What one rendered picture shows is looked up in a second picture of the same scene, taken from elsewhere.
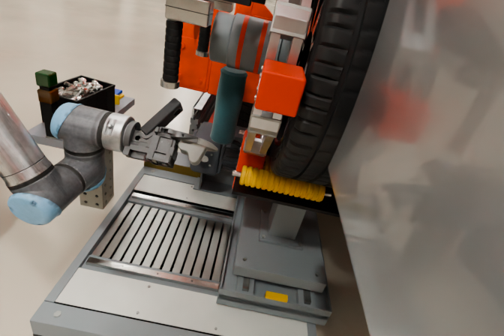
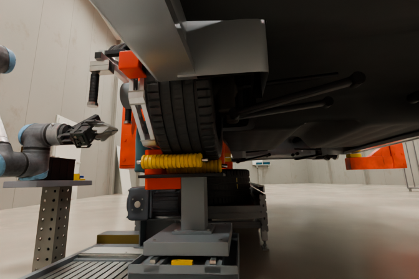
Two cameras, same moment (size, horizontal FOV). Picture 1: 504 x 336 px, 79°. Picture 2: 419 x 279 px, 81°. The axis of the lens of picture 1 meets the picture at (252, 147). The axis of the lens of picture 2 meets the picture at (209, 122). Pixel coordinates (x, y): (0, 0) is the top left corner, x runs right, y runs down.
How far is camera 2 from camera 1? 0.75 m
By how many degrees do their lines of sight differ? 43
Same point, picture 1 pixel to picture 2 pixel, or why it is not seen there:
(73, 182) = (20, 157)
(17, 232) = not seen: outside the picture
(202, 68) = not seen: hidden behind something
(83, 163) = (32, 154)
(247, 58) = not seen: hidden behind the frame
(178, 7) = (95, 65)
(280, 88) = (128, 56)
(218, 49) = (124, 94)
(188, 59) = (128, 147)
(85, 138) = (37, 134)
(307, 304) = (212, 264)
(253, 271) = (160, 244)
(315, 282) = (217, 242)
